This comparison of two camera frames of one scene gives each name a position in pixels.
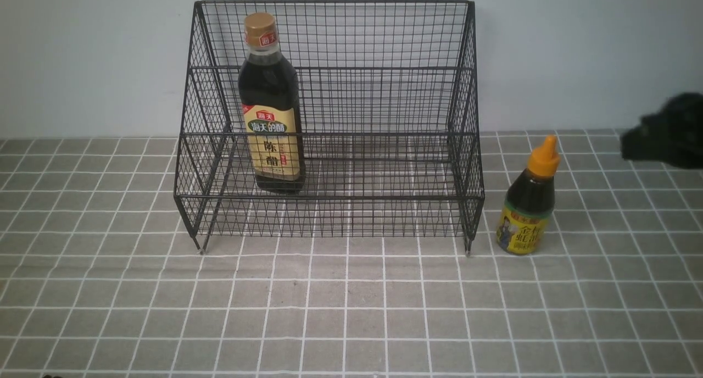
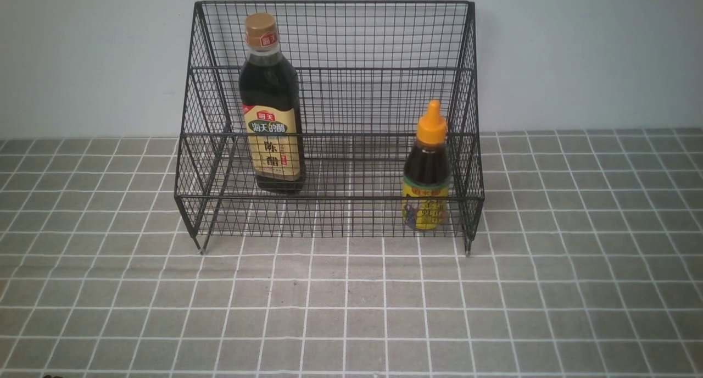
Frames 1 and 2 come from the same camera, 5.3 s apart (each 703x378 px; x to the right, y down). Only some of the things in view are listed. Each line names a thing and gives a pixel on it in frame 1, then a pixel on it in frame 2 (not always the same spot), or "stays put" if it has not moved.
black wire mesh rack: (332, 118) stays put
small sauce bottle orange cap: (524, 226) → (427, 174)
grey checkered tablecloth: (99, 277) stays put
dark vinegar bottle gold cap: (269, 92) stays put
